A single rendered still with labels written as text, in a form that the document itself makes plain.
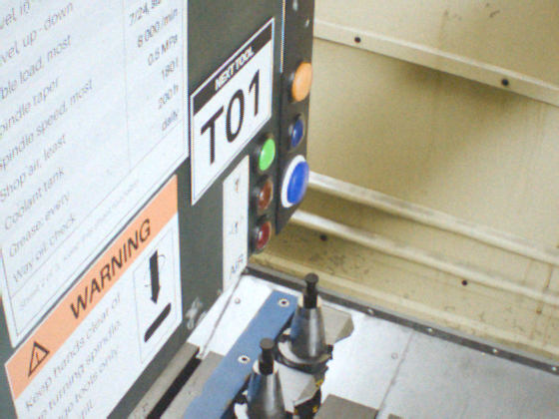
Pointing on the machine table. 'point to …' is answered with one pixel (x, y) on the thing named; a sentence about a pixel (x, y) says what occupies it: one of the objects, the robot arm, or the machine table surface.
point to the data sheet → (81, 134)
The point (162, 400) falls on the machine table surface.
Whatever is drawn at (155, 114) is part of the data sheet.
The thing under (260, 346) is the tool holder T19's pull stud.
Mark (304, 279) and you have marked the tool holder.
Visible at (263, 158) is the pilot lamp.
